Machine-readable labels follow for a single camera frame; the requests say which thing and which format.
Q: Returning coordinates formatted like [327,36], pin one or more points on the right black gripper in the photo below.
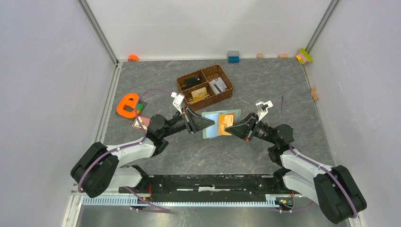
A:
[240,129]

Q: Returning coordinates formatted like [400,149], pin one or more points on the orange round cap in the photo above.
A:
[132,57]

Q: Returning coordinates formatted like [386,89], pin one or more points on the gold credit card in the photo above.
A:
[225,121]

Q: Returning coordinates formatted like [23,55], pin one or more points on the gold card in basket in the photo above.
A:
[199,94]

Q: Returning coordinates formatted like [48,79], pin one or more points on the white cards in basket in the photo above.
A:
[218,85]

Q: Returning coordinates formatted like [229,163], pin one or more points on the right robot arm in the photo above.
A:
[332,188]

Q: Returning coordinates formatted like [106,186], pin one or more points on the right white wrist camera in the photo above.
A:
[262,108]

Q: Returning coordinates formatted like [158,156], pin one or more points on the light blue card holder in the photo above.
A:
[212,131]

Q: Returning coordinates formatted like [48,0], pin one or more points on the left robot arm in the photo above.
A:
[103,167]

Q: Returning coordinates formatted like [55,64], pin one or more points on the green pink lego stack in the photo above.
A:
[303,56]

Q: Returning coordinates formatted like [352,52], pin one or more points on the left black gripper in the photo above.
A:
[195,122]

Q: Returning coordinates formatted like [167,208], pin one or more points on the blue grey lego stack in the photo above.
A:
[233,56]

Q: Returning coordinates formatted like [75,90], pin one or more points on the orange letter e toy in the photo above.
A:
[127,105]

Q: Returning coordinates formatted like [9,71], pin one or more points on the green toy block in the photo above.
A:
[140,107]

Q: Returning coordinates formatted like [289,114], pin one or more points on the black item in basket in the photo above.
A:
[192,81]

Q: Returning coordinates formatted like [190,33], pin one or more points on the curved wooden arch block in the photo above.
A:
[313,92]

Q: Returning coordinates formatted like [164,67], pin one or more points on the pink square card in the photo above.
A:
[141,122]

